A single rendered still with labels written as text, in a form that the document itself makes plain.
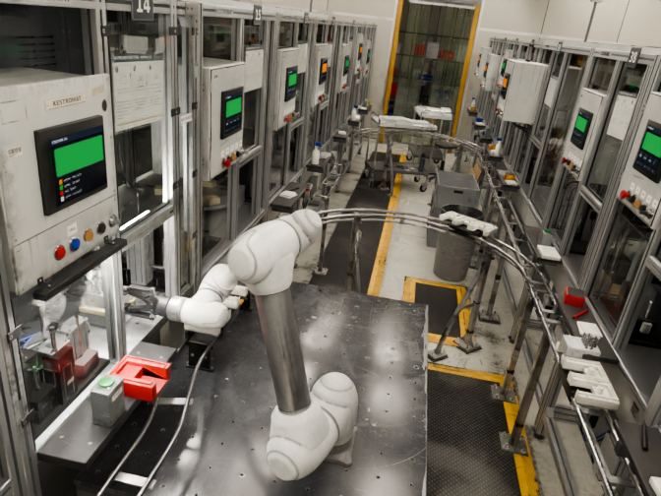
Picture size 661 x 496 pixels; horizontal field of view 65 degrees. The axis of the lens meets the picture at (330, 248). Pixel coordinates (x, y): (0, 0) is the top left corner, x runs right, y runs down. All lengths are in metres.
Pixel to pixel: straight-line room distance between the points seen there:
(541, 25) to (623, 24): 1.25
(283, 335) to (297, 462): 0.37
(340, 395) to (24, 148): 1.11
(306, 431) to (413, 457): 0.50
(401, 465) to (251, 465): 0.50
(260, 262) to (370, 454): 0.87
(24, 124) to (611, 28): 9.56
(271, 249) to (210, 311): 0.59
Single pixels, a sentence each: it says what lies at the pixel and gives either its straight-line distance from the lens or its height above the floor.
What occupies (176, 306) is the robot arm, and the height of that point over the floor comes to 1.04.
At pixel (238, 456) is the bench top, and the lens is 1.88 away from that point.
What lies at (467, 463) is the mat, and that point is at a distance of 2.99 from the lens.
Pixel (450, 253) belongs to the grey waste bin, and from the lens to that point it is 4.67.
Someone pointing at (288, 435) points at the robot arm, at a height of 0.92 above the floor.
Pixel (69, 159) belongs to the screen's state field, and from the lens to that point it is 1.42.
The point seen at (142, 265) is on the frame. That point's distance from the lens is 2.29.
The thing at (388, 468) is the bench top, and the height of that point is 0.68.
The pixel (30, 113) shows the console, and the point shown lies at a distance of 1.34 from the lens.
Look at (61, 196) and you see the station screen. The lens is 1.41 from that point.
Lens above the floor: 2.02
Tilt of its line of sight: 23 degrees down
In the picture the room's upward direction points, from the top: 6 degrees clockwise
